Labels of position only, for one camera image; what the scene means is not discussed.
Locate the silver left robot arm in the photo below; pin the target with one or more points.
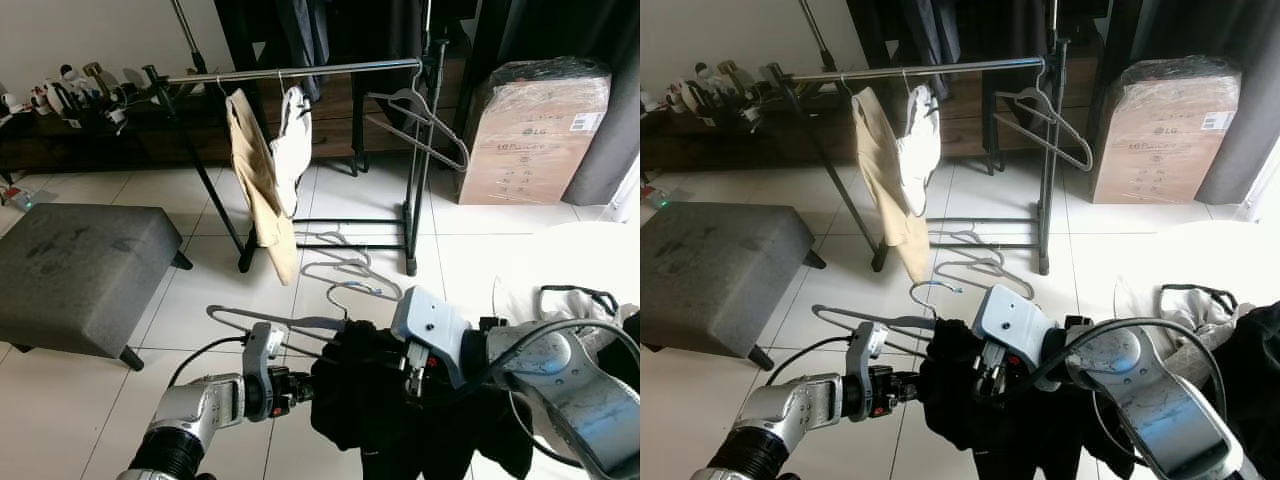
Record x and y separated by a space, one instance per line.
790 405
190 410

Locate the grey ottoman black legs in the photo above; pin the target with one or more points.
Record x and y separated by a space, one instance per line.
720 270
80 270

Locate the beige garment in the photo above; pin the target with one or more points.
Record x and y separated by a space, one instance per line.
885 170
255 170

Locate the white garment black stripes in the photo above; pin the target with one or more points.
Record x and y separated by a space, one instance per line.
920 150
292 150

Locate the dark wooden drawer cabinet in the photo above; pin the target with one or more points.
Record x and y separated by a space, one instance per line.
340 130
970 130

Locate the plastic wrapped cardboard box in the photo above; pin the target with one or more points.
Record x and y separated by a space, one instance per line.
1160 140
530 140

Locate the white device green light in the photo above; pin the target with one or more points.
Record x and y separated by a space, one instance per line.
15 197
655 197

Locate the dark wooden low console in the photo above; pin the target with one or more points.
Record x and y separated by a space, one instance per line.
710 150
80 150

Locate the white power adapter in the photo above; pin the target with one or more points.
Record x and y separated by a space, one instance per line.
116 117
753 117

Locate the dark grey curtain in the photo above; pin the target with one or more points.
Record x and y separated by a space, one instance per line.
615 100
1250 100

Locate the blue-grey garment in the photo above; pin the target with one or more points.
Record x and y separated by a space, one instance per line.
935 40
300 40

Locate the black shirt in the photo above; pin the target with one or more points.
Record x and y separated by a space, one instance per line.
1005 30
375 30

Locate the brass ornament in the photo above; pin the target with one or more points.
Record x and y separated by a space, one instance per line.
95 72
730 72

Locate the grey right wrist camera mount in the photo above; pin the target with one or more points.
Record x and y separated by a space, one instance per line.
430 325
1010 320

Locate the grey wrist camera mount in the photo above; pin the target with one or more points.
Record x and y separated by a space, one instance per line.
430 325
1010 320
262 345
862 345

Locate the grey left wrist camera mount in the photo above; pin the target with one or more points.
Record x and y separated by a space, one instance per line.
862 345
262 345

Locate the black clothes rack silver rail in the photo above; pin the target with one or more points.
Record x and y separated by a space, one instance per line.
920 69
300 70

